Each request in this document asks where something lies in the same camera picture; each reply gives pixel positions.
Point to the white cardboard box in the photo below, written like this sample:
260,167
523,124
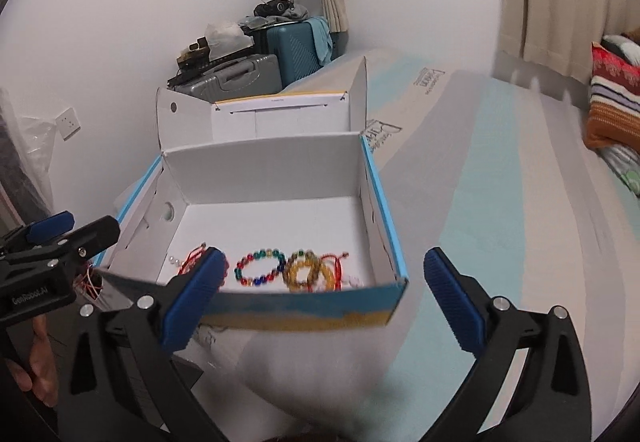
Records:
275,172

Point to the striped bed mattress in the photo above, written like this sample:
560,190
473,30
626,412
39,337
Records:
500,222

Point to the teal towel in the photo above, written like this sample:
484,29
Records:
320,39

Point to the white wall socket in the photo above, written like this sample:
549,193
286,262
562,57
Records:
68,124

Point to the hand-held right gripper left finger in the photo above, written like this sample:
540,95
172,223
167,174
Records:
195,297

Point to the brown fur blanket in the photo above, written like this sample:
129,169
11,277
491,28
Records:
634,33

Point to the black bag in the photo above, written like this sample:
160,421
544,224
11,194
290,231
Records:
272,8

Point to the clear plastic bag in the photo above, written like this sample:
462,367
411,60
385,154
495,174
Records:
227,38

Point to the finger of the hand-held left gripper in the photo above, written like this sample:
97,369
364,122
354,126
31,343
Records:
95,237
47,227

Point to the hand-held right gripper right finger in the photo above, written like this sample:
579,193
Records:
452,302

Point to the black and white plush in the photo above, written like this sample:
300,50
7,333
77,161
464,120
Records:
620,44

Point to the person's left hand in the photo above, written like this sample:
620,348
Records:
42,367

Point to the crumpled plastic wrap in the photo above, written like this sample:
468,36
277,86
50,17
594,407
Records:
37,147

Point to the red patterned pillow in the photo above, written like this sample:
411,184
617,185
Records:
615,67

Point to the teal suitcase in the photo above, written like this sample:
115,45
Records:
292,54

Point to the orange striped pillow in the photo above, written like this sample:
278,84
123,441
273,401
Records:
612,117

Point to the dark small boxes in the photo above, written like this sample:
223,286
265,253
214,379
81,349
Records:
192,53

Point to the grey suitcase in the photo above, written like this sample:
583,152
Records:
240,74

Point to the white pearl beads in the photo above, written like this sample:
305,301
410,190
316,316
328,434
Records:
173,261

